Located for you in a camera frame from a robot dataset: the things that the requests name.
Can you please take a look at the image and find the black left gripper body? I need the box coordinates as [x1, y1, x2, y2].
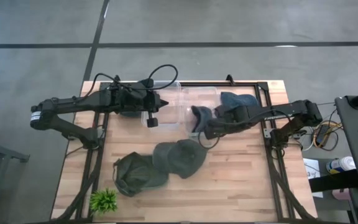
[116, 78, 162, 113]

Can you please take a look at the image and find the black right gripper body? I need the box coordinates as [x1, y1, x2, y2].
[227, 104, 262, 131]

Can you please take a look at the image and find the dark blue cap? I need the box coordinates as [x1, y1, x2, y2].
[190, 105, 214, 134]
[219, 91, 260, 110]

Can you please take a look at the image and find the dark green cap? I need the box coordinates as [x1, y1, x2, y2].
[112, 151, 170, 198]
[152, 138, 208, 180]

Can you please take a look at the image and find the clear plastic bin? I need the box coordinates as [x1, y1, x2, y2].
[182, 86, 229, 139]
[140, 81, 186, 133]

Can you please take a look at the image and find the small black device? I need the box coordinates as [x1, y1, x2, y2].
[315, 124, 332, 146]

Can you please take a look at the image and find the white paper sheet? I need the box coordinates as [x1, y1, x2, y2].
[303, 157, 324, 198]

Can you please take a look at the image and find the small green plant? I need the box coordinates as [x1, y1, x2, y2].
[88, 187, 119, 215]

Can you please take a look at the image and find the white labelled can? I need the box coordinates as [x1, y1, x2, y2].
[326, 156, 356, 174]

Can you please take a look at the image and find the black bar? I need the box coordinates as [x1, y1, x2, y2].
[308, 169, 358, 193]

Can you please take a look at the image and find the pink object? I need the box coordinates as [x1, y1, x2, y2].
[332, 188, 351, 201]

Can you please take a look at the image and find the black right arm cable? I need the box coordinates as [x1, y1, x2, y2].
[197, 109, 293, 149]

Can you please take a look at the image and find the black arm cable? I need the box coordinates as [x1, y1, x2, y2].
[87, 64, 179, 94]
[197, 109, 293, 149]

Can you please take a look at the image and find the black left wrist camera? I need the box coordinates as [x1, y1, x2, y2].
[146, 110, 159, 129]

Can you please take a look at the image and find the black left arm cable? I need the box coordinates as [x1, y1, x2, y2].
[87, 64, 179, 94]

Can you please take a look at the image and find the black metal table frame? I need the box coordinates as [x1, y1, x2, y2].
[62, 74, 315, 223]

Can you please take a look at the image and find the yellow cable bundle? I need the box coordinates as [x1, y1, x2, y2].
[312, 123, 343, 147]

